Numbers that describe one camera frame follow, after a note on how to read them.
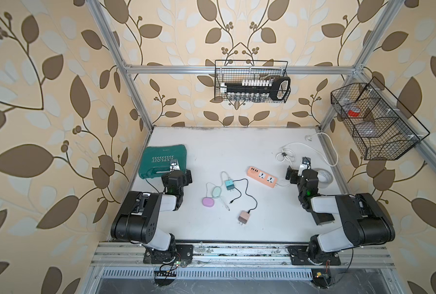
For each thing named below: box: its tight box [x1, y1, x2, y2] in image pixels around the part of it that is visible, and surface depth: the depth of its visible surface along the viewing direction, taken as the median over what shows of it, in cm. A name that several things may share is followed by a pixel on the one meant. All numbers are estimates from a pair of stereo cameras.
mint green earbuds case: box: [211, 186, 222, 198], surface depth 93 cm
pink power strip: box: [246, 165, 278, 189], surface depth 98 cm
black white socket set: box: [219, 76, 292, 102], surface depth 86 cm
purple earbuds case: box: [202, 197, 215, 208], surface depth 90 cm
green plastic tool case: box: [138, 144, 187, 180], surface depth 101 cm
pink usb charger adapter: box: [237, 210, 250, 226], surface depth 84 cm
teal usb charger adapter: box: [225, 179, 235, 192], surface depth 95 cm
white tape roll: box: [314, 167, 334, 189], surface depth 98 cm
